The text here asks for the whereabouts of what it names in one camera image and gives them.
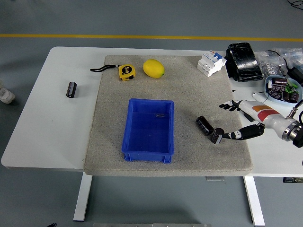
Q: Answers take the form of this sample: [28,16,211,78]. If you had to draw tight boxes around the green plastic clips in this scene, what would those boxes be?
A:
[285,82,298,94]

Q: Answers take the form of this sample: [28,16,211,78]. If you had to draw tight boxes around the yellow lemon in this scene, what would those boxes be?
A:
[143,59,165,79]

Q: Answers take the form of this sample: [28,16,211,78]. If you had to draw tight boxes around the yellow tape measure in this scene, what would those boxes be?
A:
[90,64,137,82]

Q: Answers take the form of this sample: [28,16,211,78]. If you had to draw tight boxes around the blue plastic box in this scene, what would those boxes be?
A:
[121,98,175,164]

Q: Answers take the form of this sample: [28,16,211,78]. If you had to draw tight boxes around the white circuit breaker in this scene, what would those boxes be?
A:
[197,50,227,78]

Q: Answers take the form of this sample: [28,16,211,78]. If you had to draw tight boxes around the black glossy case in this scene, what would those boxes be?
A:
[224,42,265,82]

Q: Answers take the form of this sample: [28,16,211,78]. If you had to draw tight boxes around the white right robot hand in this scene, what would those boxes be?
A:
[219,99,296,141]

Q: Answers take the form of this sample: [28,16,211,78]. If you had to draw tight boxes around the clear bag of washers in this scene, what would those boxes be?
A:
[258,51,288,78]

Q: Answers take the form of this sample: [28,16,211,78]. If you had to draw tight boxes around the grey-brown mat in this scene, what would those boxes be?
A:
[83,55,254,177]

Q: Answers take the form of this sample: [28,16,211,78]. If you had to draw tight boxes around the clear plastic bag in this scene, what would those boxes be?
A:
[272,47,303,69]

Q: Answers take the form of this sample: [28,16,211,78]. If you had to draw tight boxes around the black power adapter with cable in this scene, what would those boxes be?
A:
[266,49,303,84]

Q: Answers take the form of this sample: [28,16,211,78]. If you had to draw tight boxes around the black table control panel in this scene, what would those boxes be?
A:
[283,176,303,183]

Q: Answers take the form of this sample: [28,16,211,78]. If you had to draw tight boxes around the black floor cable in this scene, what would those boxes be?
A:
[287,0,303,10]

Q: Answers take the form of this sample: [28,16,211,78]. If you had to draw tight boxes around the light blue bowl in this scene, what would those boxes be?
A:
[264,75,303,105]

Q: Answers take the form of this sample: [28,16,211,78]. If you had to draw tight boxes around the white table leg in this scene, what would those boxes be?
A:
[72,175,93,222]
[243,176,266,227]

